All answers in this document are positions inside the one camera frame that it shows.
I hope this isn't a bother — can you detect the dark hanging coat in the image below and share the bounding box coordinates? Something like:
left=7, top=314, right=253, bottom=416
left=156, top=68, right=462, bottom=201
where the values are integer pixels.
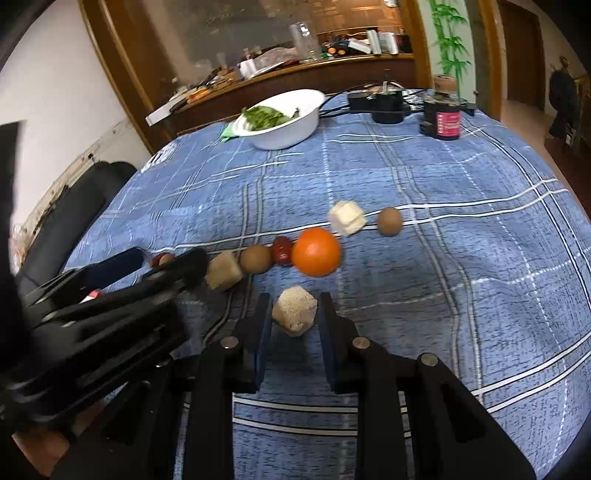
left=549, top=56, right=580, bottom=141

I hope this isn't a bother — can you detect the green leafy vegetable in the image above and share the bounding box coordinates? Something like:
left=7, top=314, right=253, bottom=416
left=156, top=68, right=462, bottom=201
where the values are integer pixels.
left=242, top=105, right=301, bottom=131

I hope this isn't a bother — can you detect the wooden door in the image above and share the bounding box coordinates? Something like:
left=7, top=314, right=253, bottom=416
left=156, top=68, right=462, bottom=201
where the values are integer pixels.
left=501, top=0, right=546, bottom=109

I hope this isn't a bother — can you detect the black round device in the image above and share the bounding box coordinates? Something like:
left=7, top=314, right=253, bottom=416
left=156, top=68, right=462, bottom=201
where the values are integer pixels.
left=372, top=90, right=406, bottom=124

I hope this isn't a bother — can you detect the smooth tan cube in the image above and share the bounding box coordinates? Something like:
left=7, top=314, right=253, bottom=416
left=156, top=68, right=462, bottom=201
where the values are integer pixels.
left=205, top=250, right=244, bottom=291

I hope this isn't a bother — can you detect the wooden counter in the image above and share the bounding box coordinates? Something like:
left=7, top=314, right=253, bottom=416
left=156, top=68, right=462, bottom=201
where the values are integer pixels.
left=152, top=53, right=416, bottom=139

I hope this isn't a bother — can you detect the blue plaid tablecloth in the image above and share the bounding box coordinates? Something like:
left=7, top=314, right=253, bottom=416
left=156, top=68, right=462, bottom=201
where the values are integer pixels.
left=65, top=88, right=591, bottom=480

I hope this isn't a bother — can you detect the black leather sofa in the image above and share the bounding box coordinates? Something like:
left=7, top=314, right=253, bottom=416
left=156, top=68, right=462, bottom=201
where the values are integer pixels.
left=14, top=161, right=138, bottom=296

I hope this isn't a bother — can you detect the white flat box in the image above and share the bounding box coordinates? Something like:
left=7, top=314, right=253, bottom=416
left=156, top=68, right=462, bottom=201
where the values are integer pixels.
left=145, top=99, right=190, bottom=126

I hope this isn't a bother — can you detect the green bamboo wall decal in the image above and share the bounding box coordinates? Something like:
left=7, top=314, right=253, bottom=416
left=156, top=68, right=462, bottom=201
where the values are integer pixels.
left=429, top=0, right=472, bottom=93

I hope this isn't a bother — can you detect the white bowl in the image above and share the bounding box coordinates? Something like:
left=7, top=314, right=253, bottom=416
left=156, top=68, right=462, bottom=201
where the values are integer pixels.
left=229, top=89, right=326, bottom=151

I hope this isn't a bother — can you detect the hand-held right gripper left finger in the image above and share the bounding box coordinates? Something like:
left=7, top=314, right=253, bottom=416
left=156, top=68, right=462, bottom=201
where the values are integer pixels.
left=51, top=293, right=273, bottom=480

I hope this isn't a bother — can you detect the brown kiwi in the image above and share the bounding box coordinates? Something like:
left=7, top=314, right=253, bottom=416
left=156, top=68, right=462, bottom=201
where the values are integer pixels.
left=239, top=244, right=273, bottom=274
left=377, top=208, right=404, bottom=237

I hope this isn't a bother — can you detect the pink plastic bag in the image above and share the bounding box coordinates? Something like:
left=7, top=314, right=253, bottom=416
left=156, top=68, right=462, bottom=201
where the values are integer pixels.
left=252, top=46, right=301, bottom=70

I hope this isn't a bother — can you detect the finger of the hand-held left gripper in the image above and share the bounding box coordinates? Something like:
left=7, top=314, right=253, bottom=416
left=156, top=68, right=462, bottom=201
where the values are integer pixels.
left=28, top=248, right=209, bottom=389
left=18, top=247, right=148, bottom=315

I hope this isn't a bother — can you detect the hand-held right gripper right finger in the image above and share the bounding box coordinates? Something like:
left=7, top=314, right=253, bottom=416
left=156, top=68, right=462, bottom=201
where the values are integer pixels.
left=318, top=292, right=539, bottom=480

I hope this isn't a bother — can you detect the rough beige cube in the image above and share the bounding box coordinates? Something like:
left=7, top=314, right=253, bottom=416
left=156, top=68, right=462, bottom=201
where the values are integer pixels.
left=271, top=285, right=319, bottom=337

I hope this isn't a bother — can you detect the dark jar with red label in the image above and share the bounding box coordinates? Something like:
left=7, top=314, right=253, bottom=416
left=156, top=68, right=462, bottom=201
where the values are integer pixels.
left=422, top=75, right=463, bottom=141

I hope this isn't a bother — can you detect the cream white cube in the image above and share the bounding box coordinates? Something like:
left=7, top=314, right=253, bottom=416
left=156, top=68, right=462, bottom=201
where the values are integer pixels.
left=328, top=200, right=366, bottom=237

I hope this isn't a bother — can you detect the orange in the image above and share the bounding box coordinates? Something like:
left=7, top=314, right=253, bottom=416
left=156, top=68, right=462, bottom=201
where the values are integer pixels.
left=292, top=227, right=343, bottom=278

